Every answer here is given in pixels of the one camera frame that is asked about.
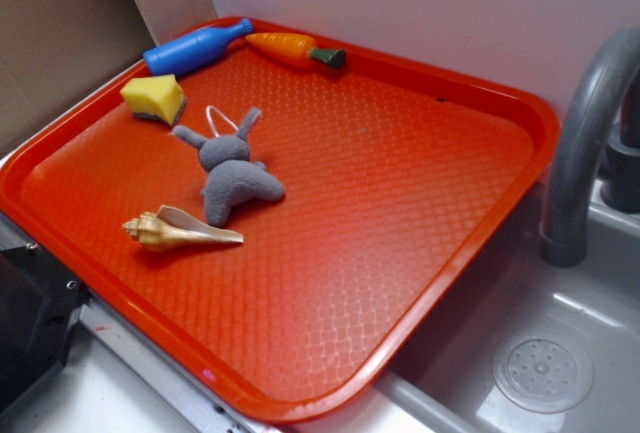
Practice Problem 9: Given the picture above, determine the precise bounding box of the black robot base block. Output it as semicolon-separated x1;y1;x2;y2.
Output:
1;243;86;418

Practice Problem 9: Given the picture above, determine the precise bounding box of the yellow green sponge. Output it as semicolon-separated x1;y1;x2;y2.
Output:
120;74;187;126

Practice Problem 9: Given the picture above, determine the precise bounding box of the red plastic tray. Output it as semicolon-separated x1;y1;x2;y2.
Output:
1;41;559;424

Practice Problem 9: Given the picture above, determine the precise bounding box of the grey plush bunny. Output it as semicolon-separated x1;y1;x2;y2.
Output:
172;108;285;228

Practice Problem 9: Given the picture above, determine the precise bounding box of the orange toy carrot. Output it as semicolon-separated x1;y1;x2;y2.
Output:
245;32;347;70

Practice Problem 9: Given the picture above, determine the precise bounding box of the beige conch seashell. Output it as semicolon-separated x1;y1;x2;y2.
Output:
122;205;244;252

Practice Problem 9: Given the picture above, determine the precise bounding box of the blue plastic toy bottle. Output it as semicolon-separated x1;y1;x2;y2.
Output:
143;18;254;76

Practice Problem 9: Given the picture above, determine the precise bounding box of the grey toy sink basin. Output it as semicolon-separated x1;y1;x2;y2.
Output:
378;189;639;432

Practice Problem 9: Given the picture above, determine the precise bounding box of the grey toy faucet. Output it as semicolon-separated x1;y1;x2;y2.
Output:
540;26;639;267

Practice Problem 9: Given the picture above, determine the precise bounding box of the dark grey faucet knob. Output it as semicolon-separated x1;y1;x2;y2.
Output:
600;80;639;213

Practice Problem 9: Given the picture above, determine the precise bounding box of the brown cardboard panel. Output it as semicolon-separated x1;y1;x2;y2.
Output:
1;0;153;154

